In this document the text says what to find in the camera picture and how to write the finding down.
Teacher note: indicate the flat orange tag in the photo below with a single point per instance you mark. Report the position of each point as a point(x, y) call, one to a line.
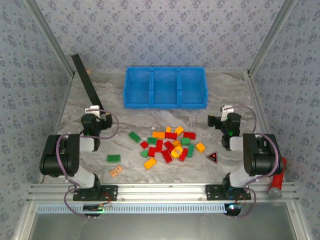
point(116, 171)

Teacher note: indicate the small yellow lego brick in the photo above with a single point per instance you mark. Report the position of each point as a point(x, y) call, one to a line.
point(168, 129)

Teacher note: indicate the long black strip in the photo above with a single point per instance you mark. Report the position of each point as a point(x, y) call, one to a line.
point(86, 80)

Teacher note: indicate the red glitter cylinder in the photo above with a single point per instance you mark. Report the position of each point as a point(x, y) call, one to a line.
point(278, 180)

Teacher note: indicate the yellow arch lego brick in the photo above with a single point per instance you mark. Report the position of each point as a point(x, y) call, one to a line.
point(173, 152)

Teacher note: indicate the green sloped lego brick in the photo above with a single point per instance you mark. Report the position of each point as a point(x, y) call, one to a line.
point(144, 153)

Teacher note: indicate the small red lego brick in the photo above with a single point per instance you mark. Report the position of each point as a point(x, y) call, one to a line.
point(144, 144)

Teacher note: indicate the black triangle with red light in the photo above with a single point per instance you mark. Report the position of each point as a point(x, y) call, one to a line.
point(212, 158)

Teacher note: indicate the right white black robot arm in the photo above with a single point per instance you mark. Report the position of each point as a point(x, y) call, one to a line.
point(262, 160)

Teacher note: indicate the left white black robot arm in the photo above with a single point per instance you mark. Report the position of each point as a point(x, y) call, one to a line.
point(60, 160)

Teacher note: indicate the grey metal panel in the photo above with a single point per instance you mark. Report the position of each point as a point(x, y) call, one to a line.
point(160, 227)

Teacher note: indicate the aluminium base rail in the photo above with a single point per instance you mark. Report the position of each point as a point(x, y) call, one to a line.
point(160, 191)

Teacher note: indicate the aluminium frame post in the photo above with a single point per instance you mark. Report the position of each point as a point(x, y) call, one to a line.
point(270, 37)
point(52, 37)

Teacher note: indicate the aluminium side rail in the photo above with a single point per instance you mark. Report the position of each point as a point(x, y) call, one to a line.
point(257, 100)
point(64, 101)

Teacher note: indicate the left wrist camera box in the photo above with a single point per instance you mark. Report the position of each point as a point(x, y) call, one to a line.
point(95, 109)

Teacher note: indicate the blue three-compartment bin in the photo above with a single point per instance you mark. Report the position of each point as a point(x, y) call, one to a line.
point(163, 85)

